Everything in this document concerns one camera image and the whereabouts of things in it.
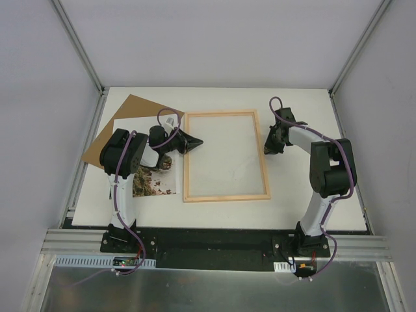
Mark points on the left white cable duct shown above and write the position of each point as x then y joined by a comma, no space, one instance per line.
106,261

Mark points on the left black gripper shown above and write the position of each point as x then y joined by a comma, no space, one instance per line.
181,142

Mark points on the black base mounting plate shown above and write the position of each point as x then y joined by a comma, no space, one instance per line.
216,249

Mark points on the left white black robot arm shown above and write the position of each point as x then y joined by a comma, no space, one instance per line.
122,156

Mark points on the aluminium front rail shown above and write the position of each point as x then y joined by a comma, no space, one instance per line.
72,241

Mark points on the left aluminium corner post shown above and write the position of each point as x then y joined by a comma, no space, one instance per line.
76,43

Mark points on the white cable duct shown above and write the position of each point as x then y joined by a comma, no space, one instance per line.
106,261
284,267

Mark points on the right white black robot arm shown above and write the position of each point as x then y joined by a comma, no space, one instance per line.
332,175

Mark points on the right aluminium corner post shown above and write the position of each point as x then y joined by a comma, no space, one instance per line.
365,36

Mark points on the right white cable duct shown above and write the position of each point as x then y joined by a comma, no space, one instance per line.
284,267

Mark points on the landscape photo print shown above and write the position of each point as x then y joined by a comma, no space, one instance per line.
163,180

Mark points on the brown backing board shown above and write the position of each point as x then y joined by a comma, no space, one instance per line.
135,113

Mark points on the clear acrylic sheet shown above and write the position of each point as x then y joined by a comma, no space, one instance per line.
224,156

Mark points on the light wooden picture frame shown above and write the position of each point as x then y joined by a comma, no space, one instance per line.
260,149

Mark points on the aluminium corner post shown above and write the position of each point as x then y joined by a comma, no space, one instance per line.
365,36
76,43

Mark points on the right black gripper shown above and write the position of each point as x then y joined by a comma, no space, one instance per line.
273,139

